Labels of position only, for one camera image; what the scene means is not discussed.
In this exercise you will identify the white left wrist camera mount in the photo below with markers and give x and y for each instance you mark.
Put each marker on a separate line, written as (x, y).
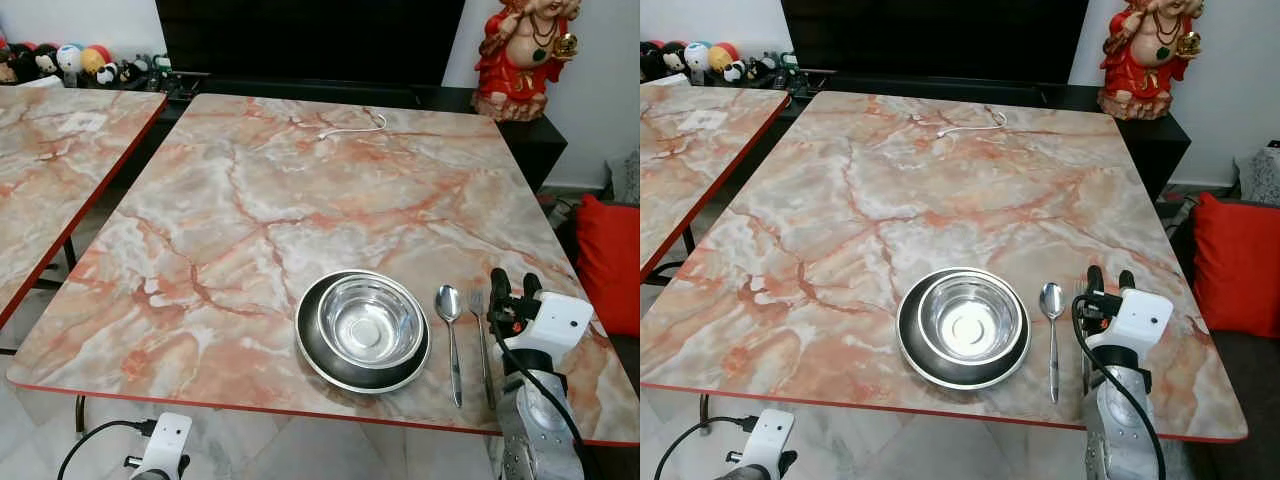
(772, 435)
(168, 440)

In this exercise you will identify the steel fork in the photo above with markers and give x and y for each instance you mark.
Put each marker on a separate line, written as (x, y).
(478, 305)

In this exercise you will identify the dark round steel plate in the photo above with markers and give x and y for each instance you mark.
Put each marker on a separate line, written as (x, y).
(915, 358)
(318, 362)

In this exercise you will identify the marble table with red edge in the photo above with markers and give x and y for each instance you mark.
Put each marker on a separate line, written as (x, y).
(40, 170)
(690, 160)
(260, 210)
(850, 200)

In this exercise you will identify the black television screen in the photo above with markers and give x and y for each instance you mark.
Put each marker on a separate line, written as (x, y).
(930, 40)
(300, 40)

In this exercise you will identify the white and blue ball toy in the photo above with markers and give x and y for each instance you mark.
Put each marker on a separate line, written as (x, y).
(69, 58)
(697, 56)

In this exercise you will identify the orange and yellow ball toy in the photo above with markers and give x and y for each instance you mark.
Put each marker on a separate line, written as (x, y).
(724, 56)
(96, 58)

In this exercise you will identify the steel spoon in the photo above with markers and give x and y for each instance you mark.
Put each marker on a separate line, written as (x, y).
(449, 303)
(1051, 300)

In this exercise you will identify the grey cushion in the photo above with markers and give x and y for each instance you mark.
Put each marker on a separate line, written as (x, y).
(627, 175)
(1260, 175)

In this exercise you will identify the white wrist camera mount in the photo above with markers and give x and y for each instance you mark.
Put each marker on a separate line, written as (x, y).
(168, 440)
(560, 325)
(772, 435)
(1140, 318)

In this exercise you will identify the red laughing buddha statue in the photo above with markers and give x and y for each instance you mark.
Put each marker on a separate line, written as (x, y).
(1145, 60)
(520, 60)

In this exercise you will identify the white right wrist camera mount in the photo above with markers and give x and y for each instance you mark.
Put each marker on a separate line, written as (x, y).
(560, 325)
(1140, 318)

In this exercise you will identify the red cushion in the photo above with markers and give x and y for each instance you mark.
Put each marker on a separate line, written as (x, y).
(610, 265)
(1240, 265)

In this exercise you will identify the dark plush toy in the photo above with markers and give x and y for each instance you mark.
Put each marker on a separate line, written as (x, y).
(10, 62)
(648, 60)

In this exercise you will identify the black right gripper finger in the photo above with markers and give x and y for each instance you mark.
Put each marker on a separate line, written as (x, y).
(500, 285)
(532, 286)
(1127, 281)
(1095, 280)

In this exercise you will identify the red and black plush toy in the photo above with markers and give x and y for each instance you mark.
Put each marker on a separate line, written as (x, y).
(672, 58)
(42, 60)

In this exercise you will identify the shiny steel bowl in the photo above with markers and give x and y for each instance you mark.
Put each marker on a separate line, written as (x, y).
(968, 318)
(368, 322)

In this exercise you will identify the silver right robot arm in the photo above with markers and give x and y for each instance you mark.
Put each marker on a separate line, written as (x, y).
(535, 425)
(1115, 420)

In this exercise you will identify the small panda toy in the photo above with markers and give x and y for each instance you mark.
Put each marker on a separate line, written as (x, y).
(735, 71)
(107, 73)

